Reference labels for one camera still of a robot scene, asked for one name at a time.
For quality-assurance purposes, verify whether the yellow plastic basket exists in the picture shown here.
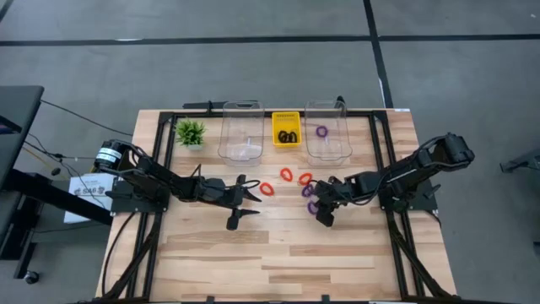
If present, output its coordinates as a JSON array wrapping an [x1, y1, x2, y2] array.
[[271, 111, 303, 149]]

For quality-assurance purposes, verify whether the black aluminium table frame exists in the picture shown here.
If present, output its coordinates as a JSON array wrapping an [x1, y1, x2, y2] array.
[[90, 107, 461, 304]]

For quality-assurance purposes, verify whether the black desk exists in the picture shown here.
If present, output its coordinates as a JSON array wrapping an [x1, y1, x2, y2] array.
[[0, 85, 115, 280]]

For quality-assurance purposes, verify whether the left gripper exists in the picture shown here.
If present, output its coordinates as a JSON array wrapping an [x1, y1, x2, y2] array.
[[195, 173, 263, 232]]

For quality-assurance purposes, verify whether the clear plastic bin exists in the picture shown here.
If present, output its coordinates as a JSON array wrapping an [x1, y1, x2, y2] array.
[[217, 100, 266, 167], [304, 99, 354, 166]]

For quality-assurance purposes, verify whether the green plant in white pot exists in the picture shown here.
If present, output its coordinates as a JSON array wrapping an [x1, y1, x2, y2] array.
[[174, 118, 208, 152]]

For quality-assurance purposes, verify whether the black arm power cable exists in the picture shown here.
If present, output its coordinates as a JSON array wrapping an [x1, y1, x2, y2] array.
[[100, 210, 140, 299]]

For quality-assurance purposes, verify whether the black stand foot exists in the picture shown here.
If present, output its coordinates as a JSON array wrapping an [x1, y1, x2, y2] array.
[[499, 146, 540, 174]]

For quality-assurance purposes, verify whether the white printed paper sheet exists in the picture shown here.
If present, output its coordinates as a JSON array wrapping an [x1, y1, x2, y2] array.
[[62, 171, 115, 225]]

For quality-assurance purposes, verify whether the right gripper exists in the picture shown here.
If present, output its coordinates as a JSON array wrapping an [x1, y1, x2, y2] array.
[[312, 175, 365, 228]]

